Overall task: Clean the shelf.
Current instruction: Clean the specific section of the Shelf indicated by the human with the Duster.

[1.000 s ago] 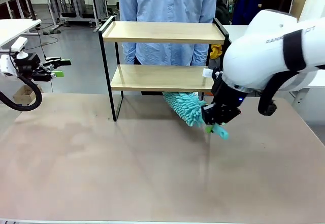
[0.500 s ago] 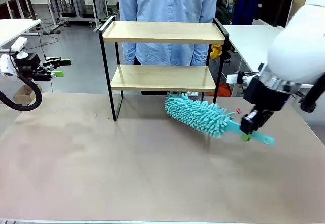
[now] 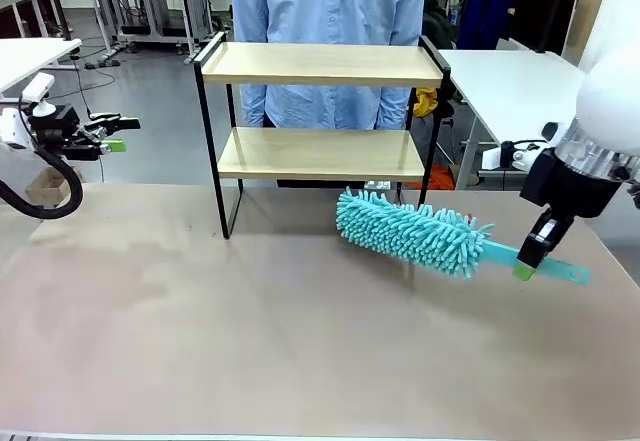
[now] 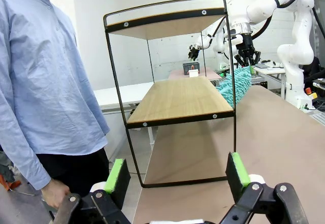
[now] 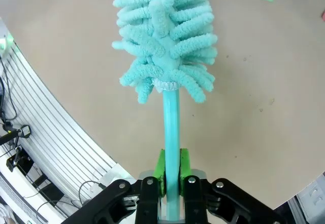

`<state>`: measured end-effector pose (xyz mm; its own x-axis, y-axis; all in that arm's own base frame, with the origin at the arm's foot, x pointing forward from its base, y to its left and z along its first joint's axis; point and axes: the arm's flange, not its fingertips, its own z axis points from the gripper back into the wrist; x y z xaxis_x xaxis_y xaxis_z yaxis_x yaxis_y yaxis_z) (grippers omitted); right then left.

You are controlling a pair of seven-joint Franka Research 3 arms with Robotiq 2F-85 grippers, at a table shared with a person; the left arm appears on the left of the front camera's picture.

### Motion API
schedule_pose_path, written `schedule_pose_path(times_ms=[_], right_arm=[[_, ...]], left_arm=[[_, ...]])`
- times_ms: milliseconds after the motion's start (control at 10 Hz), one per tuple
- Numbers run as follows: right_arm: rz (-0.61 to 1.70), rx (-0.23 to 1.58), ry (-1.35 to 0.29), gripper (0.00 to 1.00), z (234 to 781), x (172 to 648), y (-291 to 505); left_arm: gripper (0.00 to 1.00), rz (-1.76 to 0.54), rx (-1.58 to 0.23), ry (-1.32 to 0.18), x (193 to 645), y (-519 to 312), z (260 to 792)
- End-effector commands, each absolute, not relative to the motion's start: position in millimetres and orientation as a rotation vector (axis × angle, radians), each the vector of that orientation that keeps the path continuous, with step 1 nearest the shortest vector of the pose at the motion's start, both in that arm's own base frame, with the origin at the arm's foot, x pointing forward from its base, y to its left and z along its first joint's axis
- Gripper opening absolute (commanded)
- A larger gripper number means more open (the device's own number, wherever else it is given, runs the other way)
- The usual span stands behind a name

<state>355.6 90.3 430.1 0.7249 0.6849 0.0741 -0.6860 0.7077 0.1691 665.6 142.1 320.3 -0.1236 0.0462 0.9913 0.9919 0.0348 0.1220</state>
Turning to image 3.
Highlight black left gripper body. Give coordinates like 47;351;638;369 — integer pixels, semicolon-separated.
28;104;100;162

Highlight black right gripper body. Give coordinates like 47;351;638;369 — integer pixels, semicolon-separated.
519;148;626;222

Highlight teal microfibre duster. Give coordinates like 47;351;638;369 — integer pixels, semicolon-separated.
335;185;592;287

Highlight person's left forearm blue sleeve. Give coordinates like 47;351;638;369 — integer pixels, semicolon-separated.
375;85;414;131

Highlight person's right forearm blue sleeve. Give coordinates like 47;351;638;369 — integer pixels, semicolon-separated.
234;83;271;129

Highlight black-framed wooden two-tier shelf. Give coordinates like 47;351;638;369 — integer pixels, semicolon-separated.
192;30;451;241

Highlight open brown cardboard box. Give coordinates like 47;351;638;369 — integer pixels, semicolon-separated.
24;167;72;207

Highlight orange object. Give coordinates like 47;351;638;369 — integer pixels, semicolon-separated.
430;163;459;191

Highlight white side table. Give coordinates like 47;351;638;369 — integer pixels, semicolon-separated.
437;48;589;191

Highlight yellow cloth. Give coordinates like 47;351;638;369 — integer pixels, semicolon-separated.
413;88;441;118

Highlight black panel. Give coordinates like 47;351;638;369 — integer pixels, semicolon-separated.
499;0;579;56

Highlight brown board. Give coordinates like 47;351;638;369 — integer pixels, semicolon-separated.
567;0;609;65

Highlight background person in blue trousers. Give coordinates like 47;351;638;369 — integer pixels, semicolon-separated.
457;0;546;52

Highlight dark bag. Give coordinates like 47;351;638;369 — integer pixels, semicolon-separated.
422;0;459;51

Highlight person in blue shirt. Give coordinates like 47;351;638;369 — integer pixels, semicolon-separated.
228;0;429;190

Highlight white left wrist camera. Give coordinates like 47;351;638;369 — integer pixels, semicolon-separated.
20;72;56;118

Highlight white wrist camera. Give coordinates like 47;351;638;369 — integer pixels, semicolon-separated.
481;120;569;172
20;72;56;118

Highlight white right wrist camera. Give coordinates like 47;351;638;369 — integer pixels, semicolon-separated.
481;120;569;172

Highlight white table with black post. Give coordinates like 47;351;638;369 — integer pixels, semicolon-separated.
0;38;83;93

